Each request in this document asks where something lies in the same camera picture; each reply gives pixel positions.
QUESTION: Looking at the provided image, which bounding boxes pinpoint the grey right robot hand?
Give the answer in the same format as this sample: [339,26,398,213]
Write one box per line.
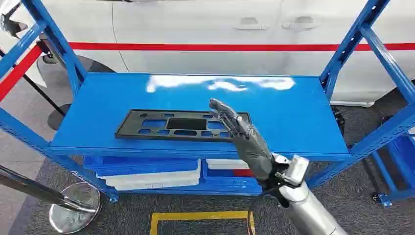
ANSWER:
[208,98,280,190]

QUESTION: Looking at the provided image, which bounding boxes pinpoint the black plastic plate frame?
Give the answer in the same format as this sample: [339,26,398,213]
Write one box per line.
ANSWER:
[115,109,253,143]

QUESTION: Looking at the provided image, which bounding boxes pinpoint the red flat item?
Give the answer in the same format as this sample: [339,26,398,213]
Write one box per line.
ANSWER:
[232,169,255,178]

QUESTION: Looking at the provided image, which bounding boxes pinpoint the small white plastic tray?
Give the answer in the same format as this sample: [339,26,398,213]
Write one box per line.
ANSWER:
[206,159,250,170]

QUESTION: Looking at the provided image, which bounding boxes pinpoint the small blue plastic bin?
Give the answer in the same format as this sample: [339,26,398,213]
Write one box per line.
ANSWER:
[201,159,263,196]

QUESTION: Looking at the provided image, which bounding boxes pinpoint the blue metal shelf rack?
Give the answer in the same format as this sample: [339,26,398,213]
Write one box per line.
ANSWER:
[370,131,415,208]
[0,0,415,204]

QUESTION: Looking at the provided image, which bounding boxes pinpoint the black ribbed object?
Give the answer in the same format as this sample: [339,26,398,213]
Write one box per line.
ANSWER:
[330,105,346,136]

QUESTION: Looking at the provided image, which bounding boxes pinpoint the large white plastic tray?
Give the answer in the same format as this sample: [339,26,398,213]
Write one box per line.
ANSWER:
[96,159,202,191]

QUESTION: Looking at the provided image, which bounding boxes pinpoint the red barrier belt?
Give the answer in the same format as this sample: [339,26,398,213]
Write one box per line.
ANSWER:
[68,42,415,52]
[0,45,44,102]

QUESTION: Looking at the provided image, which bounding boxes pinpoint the wide blue plastic bin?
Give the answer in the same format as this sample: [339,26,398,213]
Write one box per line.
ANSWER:
[83,156,202,192]

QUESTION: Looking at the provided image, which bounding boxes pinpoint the white car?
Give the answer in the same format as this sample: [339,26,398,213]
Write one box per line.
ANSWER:
[0,0,415,108]

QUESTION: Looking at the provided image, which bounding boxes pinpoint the chrome stanchion with round base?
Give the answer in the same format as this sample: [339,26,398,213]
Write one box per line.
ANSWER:
[0,165,102,235]

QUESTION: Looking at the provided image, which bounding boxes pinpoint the black stanchion with dark base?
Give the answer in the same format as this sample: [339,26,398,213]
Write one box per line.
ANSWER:
[0,49,72,131]

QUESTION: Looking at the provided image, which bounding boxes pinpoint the black belt stanchion head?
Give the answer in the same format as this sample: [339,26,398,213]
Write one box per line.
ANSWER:
[36,32,66,65]

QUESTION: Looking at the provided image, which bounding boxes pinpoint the shiny dark stanchion top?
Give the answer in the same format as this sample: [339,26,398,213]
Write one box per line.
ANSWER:
[0,2,29,39]

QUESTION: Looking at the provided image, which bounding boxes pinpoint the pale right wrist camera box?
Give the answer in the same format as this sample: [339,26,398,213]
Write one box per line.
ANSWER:
[274,154,311,188]

